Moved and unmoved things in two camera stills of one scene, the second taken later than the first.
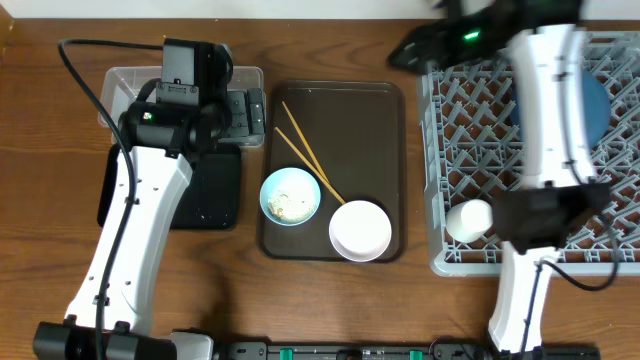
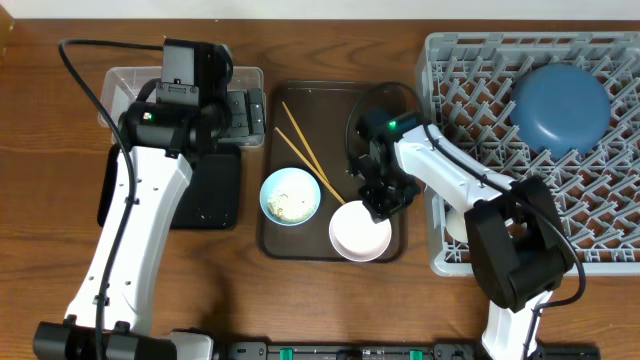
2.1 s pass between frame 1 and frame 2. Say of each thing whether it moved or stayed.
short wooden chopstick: stayed
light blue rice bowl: stayed
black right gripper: moved
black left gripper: stayed
